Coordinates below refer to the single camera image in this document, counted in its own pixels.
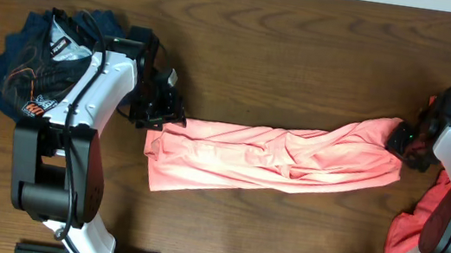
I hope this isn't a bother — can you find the light coral pink shirt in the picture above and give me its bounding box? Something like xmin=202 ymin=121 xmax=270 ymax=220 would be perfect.
xmin=144 ymin=118 xmax=402 ymax=194

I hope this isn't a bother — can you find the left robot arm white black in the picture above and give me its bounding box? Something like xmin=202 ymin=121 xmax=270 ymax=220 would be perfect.
xmin=11 ymin=36 xmax=186 ymax=253

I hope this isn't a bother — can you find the navy blue folded shirt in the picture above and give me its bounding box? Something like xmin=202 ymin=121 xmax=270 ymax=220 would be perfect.
xmin=0 ymin=8 xmax=139 ymax=131

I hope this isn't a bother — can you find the black orange printed folded shirt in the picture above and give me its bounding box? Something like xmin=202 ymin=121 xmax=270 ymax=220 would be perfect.
xmin=0 ymin=9 xmax=95 ymax=117

